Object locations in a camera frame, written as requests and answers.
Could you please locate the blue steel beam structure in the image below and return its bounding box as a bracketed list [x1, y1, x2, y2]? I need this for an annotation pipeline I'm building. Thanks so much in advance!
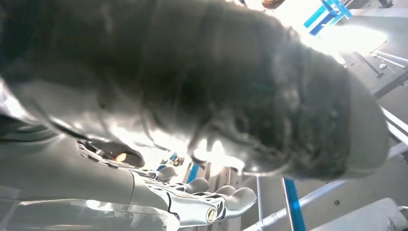
[303, 0, 353, 36]

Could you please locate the blue steel post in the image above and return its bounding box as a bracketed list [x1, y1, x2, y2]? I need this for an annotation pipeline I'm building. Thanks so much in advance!
[282, 178, 306, 231]

